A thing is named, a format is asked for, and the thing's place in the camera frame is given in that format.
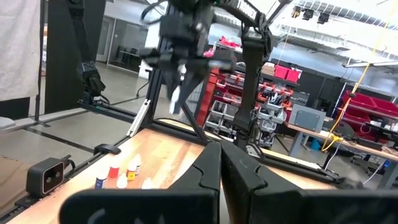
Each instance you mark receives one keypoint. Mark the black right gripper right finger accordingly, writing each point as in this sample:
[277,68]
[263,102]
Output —
[311,208]

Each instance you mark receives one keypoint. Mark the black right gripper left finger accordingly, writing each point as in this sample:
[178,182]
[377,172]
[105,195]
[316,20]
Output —
[140,208]

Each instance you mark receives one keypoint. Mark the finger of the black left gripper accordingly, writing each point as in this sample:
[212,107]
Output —
[172,81]
[194,82]

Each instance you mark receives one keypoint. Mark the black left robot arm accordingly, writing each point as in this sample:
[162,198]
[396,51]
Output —
[253,77]

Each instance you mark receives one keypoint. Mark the deep blue food coloring bottle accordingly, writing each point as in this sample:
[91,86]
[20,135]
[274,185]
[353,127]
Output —
[101,183]

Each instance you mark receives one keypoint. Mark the small white-capped dropper bottle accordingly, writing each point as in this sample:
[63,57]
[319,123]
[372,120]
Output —
[137,161]
[146,184]

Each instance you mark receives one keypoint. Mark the red crumpled item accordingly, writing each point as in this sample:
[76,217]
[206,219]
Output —
[228,42]

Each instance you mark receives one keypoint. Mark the wooden workbench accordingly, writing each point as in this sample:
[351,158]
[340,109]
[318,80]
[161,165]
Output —
[357,143]

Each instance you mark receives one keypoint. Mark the parts shelf with small bins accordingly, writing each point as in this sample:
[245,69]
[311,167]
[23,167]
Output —
[280,102]

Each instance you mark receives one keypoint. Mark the grey metal box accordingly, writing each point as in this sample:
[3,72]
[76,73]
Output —
[306,119]

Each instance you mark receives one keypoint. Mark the metal rack holding red bins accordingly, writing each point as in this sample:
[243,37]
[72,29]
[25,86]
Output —
[367,118]

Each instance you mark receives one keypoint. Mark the black ceiling spotlight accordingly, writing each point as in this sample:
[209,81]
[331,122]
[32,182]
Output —
[308,14]
[323,18]
[296,12]

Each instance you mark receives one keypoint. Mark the black panel board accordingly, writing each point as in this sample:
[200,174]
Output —
[59,62]

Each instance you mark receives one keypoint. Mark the large red plastic bin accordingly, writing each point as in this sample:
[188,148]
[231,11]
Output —
[385,105]
[357,99]

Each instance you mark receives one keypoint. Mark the long ceiling light fixture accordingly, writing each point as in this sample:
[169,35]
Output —
[373,63]

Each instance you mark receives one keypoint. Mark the white cloth curtain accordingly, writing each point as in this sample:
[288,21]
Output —
[18,46]

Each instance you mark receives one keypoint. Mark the silver aluminium bracket bar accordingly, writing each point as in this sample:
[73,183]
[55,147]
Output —
[139,118]

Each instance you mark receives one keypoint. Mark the black aluminium rig frame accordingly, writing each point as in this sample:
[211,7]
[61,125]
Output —
[118,114]

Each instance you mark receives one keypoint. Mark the black rail end bracket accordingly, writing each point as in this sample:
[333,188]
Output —
[107,148]

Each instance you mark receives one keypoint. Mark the black table-level camera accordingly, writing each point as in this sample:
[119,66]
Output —
[46,177]

